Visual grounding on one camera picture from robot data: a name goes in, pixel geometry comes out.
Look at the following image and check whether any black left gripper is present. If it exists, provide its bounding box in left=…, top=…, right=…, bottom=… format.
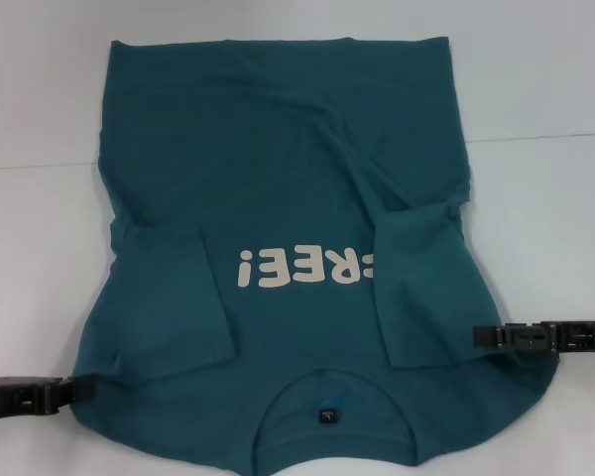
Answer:
left=0, top=376, right=98, bottom=424

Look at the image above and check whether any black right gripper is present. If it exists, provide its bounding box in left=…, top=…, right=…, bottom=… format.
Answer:
left=472, top=320, right=595, bottom=357

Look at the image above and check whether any teal shirt with cream lettering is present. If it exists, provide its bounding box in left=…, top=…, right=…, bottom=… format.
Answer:
left=71, top=35, right=561, bottom=476

